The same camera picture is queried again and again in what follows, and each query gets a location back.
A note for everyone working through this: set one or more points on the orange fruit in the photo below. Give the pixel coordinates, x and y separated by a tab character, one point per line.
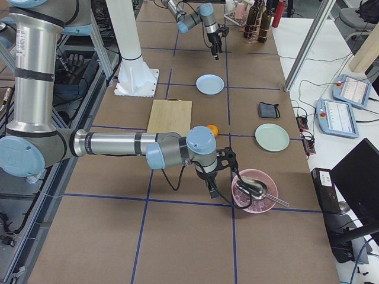
214	129

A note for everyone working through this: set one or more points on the near teach pendant tablet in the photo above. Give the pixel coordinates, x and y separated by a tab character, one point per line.
336	118

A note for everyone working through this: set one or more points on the pink bowl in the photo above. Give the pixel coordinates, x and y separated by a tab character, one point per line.
258	175

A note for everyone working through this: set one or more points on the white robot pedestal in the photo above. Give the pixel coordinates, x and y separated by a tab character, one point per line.
135	78

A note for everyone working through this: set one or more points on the copper wire bottle rack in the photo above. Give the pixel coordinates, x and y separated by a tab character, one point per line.
256	27

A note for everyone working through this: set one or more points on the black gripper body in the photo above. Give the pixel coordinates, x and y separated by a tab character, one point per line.
212	38
208	177

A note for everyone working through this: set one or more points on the black computer box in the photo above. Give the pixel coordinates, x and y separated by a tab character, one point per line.
325	191

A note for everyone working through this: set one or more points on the red thermos bottle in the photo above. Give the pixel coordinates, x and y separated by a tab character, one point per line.
278	13

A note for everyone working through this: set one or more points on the pink cup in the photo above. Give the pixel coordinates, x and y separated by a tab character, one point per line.
240	11

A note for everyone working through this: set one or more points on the dark wine bottle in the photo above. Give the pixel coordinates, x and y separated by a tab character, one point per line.
265	22
250	22

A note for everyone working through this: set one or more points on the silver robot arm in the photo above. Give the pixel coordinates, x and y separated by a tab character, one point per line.
204	15
32	143

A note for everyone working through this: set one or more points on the metal ice scoop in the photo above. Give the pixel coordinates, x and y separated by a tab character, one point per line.
257	189

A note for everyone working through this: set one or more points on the green plate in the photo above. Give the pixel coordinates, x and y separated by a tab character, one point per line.
272	137

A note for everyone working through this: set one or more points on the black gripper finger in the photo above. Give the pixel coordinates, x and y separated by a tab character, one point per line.
213	194

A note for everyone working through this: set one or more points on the light blue plate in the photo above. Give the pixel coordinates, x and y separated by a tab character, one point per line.
210	84

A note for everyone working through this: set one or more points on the white wire cup rack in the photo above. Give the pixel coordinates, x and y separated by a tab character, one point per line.
230	6

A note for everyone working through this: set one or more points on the teach pendant tablet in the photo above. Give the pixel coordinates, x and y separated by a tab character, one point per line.
336	118
352	90

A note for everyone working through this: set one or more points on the aluminium frame post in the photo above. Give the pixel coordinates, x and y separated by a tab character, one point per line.
316	26

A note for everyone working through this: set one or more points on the far teach pendant tablet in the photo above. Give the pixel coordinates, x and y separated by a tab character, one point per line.
352	90

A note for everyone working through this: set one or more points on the black monitor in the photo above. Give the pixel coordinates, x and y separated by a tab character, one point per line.
356	178

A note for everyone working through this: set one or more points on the folded grey cloth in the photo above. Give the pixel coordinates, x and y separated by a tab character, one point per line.
266	110

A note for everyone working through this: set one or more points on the wooden cutting board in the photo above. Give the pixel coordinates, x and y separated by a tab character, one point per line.
170	116

